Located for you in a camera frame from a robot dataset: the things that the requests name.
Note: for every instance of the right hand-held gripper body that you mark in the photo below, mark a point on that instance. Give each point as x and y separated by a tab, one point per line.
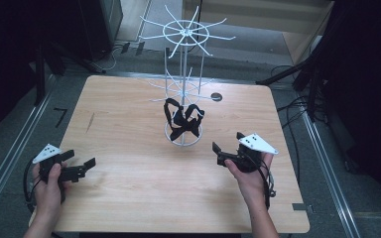
256	145

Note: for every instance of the dark cabinet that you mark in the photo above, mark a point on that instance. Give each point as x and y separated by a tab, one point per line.
102	26

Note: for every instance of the black plug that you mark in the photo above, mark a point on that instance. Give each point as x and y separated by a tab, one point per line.
140	48
125	47

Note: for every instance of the person's right hand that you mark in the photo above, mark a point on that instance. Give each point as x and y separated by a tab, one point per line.
253	185

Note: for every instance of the black metal stand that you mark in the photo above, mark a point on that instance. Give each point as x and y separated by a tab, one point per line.
40	76
312	92

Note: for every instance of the black tape piece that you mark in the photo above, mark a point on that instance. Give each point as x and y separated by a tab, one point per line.
299	207

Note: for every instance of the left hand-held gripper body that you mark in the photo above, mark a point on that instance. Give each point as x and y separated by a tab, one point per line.
48	152

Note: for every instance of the light wooden furniture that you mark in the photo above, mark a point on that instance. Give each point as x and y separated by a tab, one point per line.
264	16

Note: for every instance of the metal floor rail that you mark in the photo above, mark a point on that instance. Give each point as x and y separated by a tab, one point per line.
330	178
16	139

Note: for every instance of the dark round table grommet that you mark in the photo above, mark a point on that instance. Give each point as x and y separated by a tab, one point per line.
216	96

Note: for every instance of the person's left hand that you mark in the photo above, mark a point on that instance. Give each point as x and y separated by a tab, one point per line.
48	196

